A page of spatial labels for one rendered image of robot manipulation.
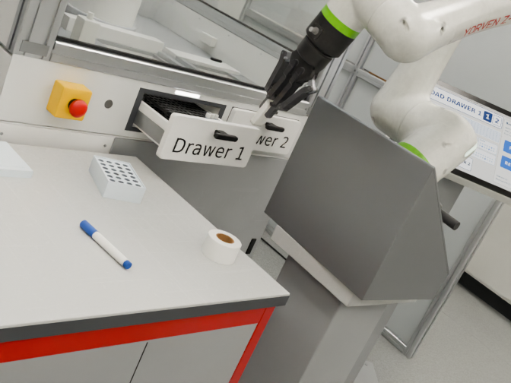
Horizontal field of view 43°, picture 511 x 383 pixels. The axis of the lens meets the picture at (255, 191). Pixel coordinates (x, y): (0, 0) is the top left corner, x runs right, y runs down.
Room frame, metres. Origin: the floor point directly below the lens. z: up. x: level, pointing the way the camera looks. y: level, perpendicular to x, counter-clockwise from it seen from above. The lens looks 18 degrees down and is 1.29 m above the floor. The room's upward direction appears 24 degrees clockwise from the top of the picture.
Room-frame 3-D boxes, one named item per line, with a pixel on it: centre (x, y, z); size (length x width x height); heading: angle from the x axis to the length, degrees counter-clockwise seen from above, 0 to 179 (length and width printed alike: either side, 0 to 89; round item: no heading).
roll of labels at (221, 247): (1.19, 0.02, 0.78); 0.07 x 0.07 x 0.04
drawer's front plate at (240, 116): (1.86, 0.05, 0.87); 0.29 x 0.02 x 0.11; 141
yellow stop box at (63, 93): (1.35, 0.45, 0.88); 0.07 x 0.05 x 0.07; 141
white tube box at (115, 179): (1.29, 0.28, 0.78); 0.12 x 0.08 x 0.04; 36
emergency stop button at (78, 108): (1.33, 0.42, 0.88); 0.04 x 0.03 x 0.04; 141
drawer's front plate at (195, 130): (1.53, 0.15, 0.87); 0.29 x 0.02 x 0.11; 141
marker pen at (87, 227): (1.02, 0.20, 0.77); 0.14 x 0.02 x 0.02; 57
